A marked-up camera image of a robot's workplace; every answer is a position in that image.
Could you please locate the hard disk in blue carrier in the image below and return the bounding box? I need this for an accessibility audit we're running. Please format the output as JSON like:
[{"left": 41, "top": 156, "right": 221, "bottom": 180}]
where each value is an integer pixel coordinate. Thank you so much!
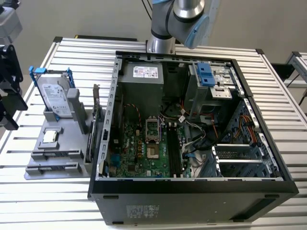
[{"left": 28, "top": 66, "right": 76, "bottom": 120}]

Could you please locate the silver CPU chip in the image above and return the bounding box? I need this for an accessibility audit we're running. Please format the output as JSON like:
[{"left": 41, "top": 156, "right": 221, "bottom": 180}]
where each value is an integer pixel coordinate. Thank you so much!
[{"left": 42, "top": 130, "right": 59, "bottom": 144}]

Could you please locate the grey plastic parts rack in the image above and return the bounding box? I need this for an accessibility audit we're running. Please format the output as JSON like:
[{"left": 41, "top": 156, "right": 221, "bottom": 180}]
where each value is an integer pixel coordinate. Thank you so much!
[{"left": 23, "top": 88, "right": 106, "bottom": 180}]

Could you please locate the graphics card with black cooler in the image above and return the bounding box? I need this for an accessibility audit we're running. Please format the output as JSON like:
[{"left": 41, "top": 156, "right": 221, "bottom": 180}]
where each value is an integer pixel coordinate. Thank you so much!
[{"left": 85, "top": 83, "right": 101, "bottom": 163}]

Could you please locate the grey power supply unit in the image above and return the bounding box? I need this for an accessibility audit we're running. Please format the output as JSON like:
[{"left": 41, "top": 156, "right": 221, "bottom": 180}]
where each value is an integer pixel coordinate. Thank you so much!
[{"left": 119, "top": 61, "right": 165, "bottom": 119}]

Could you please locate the green motherboard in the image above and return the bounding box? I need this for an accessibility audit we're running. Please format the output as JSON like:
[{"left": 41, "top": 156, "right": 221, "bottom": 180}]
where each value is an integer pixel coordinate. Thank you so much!
[{"left": 107, "top": 115, "right": 192, "bottom": 179}]

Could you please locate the metal socket cover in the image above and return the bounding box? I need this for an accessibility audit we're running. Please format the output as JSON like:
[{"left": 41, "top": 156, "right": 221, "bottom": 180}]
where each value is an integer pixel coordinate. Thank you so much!
[{"left": 145, "top": 115, "right": 161, "bottom": 144}]

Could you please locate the CPU socket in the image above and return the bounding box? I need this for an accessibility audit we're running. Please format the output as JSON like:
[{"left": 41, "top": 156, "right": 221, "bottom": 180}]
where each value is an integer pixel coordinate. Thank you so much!
[{"left": 146, "top": 143, "right": 160, "bottom": 161}]

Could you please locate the blue plastic drive latch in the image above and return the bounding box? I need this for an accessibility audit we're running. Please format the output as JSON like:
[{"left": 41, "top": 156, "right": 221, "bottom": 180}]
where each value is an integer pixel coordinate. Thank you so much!
[{"left": 196, "top": 62, "right": 215, "bottom": 87}]

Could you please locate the metal optical drive bay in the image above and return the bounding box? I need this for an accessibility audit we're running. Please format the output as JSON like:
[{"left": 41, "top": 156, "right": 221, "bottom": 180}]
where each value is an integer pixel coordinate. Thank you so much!
[{"left": 184, "top": 61, "right": 242, "bottom": 120}]

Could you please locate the black open PC case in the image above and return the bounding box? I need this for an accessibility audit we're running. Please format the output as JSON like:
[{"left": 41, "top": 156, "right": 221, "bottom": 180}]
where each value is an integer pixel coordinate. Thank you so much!
[{"left": 87, "top": 50, "right": 300, "bottom": 226}]

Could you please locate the silver disk bay cage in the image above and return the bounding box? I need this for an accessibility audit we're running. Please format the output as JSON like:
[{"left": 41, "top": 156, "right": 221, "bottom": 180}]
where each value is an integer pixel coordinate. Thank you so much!
[{"left": 212, "top": 143, "right": 274, "bottom": 179}]

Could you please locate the metal slat side table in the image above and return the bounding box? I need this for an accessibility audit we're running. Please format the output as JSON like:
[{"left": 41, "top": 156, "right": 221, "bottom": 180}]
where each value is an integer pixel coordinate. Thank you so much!
[{"left": 284, "top": 50, "right": 307, "bottom": 88}]

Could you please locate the red black twisted wire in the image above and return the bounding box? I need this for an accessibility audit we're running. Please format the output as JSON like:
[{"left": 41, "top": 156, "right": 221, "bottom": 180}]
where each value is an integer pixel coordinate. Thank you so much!
[{"left": 123, "top": 103, "right": 142, "bottom": 127}]

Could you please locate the mixed thin wire bundle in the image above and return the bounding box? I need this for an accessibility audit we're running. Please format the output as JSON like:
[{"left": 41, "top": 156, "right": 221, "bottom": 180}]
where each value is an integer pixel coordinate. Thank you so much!
[{"left": 159, "top": 105, "right": 192, "bottom": 127}]

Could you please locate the black cable bundle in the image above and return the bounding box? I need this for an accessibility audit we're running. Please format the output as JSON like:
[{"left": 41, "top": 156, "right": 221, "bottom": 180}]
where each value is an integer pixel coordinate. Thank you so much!
[{"left": 184, "top": 130, "right": 232, "bottom": 154}]

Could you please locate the orange red wire bundle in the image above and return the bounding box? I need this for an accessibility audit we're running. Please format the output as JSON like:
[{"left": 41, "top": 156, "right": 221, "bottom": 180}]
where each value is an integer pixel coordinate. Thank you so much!
[{"left": 234, "top": 115, "right": 259, "bottom": 146}]

